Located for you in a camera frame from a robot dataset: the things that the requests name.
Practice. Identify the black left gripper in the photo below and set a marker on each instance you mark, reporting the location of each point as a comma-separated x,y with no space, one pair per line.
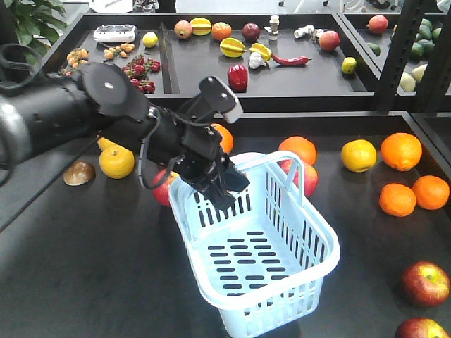
202,167

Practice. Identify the light blue plastic basket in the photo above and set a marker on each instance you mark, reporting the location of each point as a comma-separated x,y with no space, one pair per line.
261,263

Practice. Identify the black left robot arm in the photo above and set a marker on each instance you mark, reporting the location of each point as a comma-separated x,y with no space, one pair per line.
40,112

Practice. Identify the red apple far left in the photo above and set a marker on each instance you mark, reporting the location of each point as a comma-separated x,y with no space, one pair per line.
161,193

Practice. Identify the red apple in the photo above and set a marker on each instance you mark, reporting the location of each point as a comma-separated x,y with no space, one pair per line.
421,328
425,284
161,193
310,177

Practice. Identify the red apple middle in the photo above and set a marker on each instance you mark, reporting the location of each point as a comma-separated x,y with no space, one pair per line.
310,177

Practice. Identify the orange behind apple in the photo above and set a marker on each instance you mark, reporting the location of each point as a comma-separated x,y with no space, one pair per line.
305,149

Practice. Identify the yellow apple pear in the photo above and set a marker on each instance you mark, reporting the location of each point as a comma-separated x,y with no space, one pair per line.
104,143
116,162

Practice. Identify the red bell pepper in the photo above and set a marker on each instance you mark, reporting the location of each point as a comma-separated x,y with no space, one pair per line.
237,77

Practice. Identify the yellow orange fruit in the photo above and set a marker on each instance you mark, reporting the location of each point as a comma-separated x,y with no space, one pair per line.
359,155

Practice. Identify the red chili pepper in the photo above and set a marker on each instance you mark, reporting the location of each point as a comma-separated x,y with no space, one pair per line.
291,62

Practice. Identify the brown mushroom cap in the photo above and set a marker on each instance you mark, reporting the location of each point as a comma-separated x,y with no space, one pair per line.
79,173

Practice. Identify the small orange lower left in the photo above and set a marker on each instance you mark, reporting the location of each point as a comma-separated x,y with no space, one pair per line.
397,200

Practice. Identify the small orange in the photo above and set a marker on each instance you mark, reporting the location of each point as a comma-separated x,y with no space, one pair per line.
431,192
397,200

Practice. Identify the large orange right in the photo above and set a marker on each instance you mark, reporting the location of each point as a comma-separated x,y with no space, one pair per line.
401,151

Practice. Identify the small orange lower right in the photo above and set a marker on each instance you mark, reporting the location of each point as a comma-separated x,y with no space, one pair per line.
431,192

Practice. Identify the red apple front left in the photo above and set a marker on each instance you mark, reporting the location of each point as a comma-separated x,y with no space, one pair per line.
425,284

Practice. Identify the red apple front right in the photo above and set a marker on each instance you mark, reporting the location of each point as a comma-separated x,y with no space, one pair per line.
421,328

